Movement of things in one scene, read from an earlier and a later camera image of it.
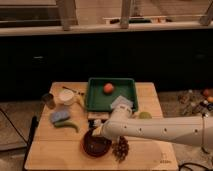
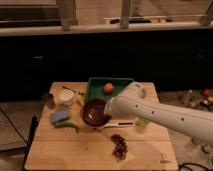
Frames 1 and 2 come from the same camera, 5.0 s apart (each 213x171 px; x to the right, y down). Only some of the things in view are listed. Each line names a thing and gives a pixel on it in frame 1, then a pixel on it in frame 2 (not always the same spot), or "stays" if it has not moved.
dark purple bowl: (95, 146) to (93, 112)
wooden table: (63, 119) stays
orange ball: (108, 88) stays
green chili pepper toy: (67, 123) stays
